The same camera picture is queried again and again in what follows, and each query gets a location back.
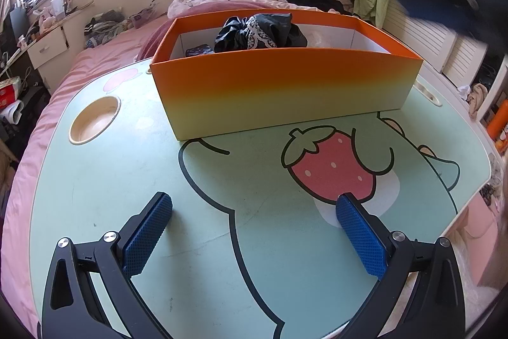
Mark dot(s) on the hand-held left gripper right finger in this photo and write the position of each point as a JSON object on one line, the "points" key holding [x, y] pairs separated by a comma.
{"points": [[361, 239]]}

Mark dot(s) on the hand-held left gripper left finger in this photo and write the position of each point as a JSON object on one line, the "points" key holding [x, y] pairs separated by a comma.
{"points": [[147, 239]]}

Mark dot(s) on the orange gradient cardboard box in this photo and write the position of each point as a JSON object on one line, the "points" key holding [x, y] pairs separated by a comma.
{"points": [[278, 92]]}

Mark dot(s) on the black shiny lace-trimmed cloth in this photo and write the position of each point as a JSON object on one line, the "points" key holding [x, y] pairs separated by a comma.
{"points": [[254, 33]]}

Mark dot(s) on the mint cartoon print desktop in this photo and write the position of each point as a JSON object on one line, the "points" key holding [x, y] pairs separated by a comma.
{"points": [[238, 243]]}

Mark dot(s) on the white louvered wardrobe door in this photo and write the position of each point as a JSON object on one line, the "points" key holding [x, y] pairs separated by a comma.
{"points": [[440, 45]]}

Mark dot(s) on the orange bottle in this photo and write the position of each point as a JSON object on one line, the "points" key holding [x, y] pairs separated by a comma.
{"points": [[496, 116]]}

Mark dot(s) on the red tissue pack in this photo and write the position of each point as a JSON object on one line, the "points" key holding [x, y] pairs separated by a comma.
{"points": [[8, 92]]}

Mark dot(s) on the dark striped clothing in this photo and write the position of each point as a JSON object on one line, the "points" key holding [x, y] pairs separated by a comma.
{"points": [[105, 27]]}

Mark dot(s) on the white nightstand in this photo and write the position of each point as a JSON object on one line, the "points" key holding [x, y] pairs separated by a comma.
{"points": [[47, 47]]}

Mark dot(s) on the plastic drink cup with straw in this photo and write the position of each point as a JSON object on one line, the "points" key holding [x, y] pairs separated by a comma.
{"points": [[58, 5]]}

